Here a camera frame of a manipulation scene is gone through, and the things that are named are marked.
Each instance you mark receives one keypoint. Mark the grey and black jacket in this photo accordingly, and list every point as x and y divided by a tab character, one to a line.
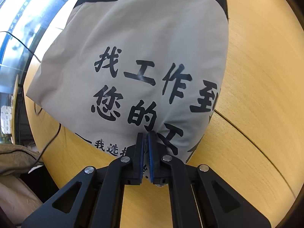
123	67

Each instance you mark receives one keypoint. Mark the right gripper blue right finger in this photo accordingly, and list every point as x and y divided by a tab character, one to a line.
199	197

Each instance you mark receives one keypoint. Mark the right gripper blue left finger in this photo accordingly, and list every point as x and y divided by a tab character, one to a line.
94	197

